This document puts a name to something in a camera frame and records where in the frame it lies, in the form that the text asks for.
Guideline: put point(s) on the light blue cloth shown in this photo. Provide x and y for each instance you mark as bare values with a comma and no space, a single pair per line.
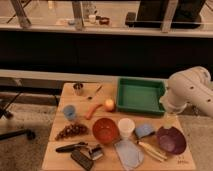
129,154

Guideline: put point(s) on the green plastic tray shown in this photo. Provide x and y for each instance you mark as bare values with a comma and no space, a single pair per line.
140,96

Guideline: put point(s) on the small blue cup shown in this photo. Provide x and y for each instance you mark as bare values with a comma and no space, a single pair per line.
69,112

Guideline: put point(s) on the wooden table board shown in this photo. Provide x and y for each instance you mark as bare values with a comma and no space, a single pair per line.
54,161

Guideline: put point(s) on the red bowl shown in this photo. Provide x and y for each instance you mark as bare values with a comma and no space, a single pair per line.
105,130

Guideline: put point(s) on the small metal cup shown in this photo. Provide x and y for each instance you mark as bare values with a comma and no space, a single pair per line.
78,88

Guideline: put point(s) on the orange carrot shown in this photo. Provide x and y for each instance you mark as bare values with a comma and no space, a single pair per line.
91,111

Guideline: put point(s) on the blue sponge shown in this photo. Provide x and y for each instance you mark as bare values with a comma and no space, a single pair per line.
144,130

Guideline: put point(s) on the small black white brush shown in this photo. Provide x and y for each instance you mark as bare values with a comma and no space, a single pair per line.
96,152

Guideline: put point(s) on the white paper cup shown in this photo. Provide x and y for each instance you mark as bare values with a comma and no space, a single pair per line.
126,127

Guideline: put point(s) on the metal spoon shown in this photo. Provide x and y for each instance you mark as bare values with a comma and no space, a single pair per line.
96,91

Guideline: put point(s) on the purple grape bunch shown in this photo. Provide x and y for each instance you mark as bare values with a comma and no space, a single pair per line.
72,130

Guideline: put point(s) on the black remote control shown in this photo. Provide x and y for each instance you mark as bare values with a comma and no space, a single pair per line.
82,160

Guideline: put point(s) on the cream handled tongs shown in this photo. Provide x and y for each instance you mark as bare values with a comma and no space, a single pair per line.
152,151

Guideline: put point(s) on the black handled tool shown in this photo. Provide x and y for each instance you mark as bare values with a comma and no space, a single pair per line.
71,147

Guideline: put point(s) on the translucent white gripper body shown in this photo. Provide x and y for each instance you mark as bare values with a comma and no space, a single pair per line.
169,120

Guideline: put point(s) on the yellow red apple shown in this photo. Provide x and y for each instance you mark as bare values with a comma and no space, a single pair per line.
109,105

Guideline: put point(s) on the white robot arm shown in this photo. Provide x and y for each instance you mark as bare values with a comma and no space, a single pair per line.
187,86

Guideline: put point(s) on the purple bowl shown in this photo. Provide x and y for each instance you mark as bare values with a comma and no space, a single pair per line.
171,140

